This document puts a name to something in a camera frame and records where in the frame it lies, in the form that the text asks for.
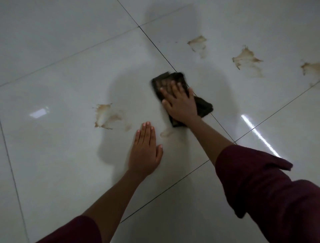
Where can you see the person's right hand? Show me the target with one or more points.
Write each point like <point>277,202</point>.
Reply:
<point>181,107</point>

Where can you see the person's left hand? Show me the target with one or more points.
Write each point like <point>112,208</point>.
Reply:
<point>143,157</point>

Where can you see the person's right thumb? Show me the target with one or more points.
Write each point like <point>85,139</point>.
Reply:
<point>165,104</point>

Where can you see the person's right middle finger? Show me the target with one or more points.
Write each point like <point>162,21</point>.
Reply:
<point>173,89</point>

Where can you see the person's left middle finger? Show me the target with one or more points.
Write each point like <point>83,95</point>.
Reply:
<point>148,134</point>

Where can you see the person's left thumb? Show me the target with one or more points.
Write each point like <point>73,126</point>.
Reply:
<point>159,152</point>

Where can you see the person's left little finger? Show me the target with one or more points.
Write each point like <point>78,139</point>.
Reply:
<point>137,138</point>

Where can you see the person's right little finger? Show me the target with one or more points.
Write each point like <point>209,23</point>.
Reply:
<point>191,94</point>

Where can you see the dark cleaning cloth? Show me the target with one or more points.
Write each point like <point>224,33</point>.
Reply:
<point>203,106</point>

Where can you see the person's right forearm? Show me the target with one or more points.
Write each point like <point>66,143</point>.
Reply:
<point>208,140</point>

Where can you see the person's left forearm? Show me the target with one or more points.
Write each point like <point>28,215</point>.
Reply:
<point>113,197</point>

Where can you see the large smeared brown stain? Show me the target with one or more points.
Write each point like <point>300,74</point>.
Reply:
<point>102,112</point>

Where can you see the maroon left sleeve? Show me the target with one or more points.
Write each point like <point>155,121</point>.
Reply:
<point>72,231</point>

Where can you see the maroon sleeve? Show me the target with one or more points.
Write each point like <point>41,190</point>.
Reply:
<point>72,231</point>
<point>270,195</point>

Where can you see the maroon right sleeve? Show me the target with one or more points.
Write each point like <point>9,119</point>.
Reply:
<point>270,195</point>

